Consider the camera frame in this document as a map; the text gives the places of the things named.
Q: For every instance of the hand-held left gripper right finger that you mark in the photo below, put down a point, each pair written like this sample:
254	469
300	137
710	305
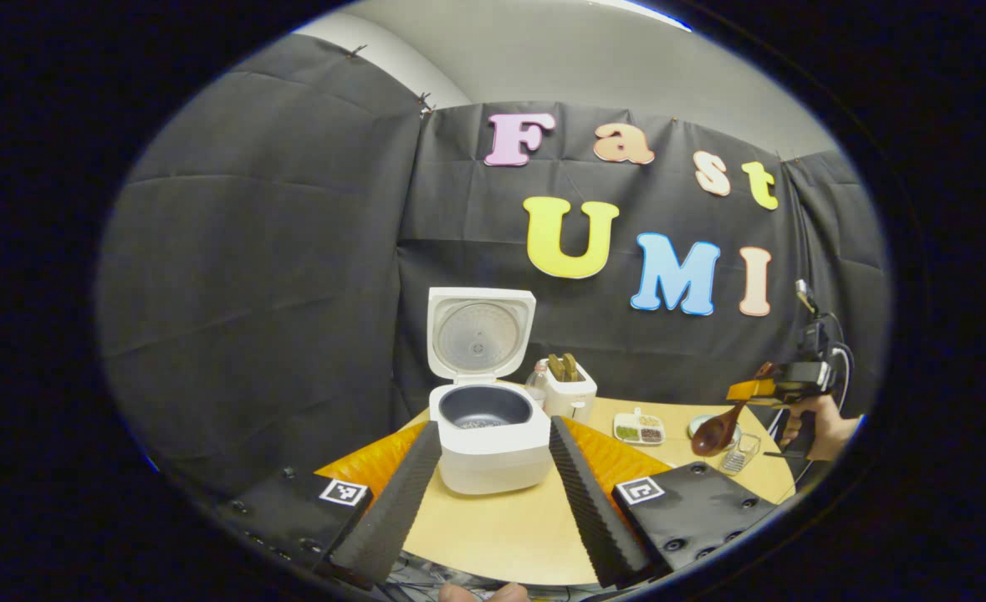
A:
593	510

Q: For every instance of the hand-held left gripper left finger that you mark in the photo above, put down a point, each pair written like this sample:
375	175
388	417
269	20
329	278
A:
405	510

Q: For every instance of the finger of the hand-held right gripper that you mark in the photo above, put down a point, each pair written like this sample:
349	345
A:
752	390

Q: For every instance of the brown wooden spoon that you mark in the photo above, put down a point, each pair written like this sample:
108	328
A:
712	435

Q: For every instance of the pale green plate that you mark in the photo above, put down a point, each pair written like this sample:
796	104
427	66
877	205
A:
695	420

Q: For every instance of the white divided seasoning dish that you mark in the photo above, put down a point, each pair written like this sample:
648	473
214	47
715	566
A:
639	428

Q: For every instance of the white toaster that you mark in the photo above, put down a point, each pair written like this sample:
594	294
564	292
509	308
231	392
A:
572	400

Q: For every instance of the clear bottle with red label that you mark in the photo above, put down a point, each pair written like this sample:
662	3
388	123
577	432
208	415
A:
536	386

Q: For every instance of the brown toast slice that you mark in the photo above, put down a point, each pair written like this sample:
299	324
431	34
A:
572	366
556	368

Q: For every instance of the black backdrop cloth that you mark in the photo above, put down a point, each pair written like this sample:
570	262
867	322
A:
275	276

